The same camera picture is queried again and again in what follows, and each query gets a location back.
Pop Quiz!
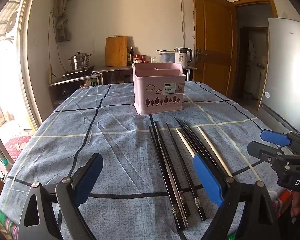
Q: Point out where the steel steamer pot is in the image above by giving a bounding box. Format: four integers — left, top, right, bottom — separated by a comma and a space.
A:
68, 51, 92, 70

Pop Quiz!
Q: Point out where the steel kitchen counter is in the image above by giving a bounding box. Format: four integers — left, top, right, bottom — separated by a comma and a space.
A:
92, 65, 198, 85

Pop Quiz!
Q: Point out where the silver refrigerator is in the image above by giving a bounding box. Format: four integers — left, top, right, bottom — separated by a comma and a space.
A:
256, 18, 300, 134

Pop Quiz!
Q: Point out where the bamboo cutting board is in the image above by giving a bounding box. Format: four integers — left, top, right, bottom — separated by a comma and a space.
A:
105, 36, 128, 67

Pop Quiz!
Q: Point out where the sliding glass door frame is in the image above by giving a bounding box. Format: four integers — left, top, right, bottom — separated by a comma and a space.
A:
16, 0, 44, 133

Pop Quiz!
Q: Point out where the pink utensil basket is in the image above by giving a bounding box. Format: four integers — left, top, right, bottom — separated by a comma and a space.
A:
132, 63, 186, 115

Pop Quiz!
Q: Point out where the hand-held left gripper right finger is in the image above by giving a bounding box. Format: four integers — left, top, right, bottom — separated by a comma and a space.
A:
192, 154, 282, 240

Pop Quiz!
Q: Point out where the blue plaid tablecloth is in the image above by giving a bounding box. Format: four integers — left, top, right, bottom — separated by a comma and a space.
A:
0, 81, 290, 240

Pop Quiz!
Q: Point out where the white wall cable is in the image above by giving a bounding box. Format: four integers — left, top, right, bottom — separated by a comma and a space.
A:
180, 0, 186, 48

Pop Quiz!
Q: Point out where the clear plastic container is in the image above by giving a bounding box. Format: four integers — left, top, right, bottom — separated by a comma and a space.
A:
158, 51, 177, 63

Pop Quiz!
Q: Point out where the wooden door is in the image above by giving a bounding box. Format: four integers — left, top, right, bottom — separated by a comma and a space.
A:
192, 0, 238, 98

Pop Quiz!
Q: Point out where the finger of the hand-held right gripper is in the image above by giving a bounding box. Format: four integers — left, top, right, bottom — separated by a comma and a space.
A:
247, 141, 285, 167
261, 129, 300, 153

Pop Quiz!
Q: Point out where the outdoor air conditioner unit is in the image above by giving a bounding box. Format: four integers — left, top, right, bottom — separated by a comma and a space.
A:
4, 11, 18, 34

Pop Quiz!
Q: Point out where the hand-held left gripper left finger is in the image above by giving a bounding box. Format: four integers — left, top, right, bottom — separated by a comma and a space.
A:
17, 152, 104, 240

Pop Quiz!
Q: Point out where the light wooden chopstick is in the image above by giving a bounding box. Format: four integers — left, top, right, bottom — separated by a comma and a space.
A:
197, 126, 234, 178
175, 128, 199, 157

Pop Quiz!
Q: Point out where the red patterned rug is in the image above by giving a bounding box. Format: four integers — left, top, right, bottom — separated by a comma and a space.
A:
4, 135, 34, 163

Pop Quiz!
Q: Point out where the black induction cooker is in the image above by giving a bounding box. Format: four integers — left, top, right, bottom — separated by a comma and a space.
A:
63, 65, 95, 77

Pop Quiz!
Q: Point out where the white electric kettle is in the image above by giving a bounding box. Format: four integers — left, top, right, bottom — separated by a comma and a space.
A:
175, 47, 193, 64

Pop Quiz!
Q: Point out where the colourful striped blanket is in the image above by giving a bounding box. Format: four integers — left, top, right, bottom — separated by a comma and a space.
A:
0, 209, 18, 240

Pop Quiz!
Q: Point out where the low steel stand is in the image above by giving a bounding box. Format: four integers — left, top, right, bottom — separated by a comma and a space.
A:
47, 72, 102, 105

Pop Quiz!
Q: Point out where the dark oil bottle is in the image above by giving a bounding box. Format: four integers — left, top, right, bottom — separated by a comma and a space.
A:
127, 46, 135, 64

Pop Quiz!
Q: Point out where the metal door handle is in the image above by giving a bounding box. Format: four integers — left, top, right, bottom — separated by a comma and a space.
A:
195, 48, 207, 62

